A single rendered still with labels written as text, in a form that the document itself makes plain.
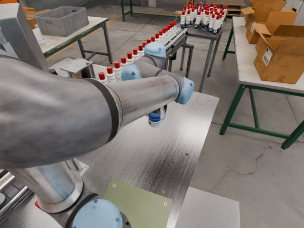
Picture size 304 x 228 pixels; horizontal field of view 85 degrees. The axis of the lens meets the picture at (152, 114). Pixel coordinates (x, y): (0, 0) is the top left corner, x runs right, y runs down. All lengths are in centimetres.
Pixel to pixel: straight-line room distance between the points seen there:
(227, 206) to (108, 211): 50
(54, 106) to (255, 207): 181
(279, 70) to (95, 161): 155
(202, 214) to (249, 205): 109
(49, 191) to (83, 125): 30
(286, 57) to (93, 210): 162
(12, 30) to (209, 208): 85
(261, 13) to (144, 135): 229
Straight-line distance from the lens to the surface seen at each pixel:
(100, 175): 86
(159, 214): 74
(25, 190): 92
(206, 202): 82
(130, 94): 26
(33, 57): 56
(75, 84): 20
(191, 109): 114
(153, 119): 79
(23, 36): 54
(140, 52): 134
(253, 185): 196
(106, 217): 52
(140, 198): 75
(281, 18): 243
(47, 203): 54
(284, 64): 174
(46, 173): 41
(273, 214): 192
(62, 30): 263
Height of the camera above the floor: 157
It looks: 44 degrees down
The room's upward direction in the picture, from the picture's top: straight up
